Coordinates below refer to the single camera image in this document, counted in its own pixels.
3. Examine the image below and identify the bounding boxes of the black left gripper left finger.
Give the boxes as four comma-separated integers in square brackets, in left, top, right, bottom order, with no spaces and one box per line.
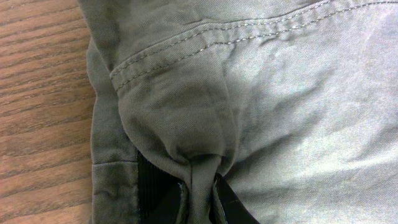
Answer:
[137,153,187,224]

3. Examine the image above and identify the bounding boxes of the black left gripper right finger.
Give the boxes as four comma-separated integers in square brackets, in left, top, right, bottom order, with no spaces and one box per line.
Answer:
[209,173,259,224]

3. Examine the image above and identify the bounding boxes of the grey shorts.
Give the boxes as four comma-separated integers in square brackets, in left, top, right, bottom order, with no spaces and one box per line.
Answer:
[79,0,397,223]

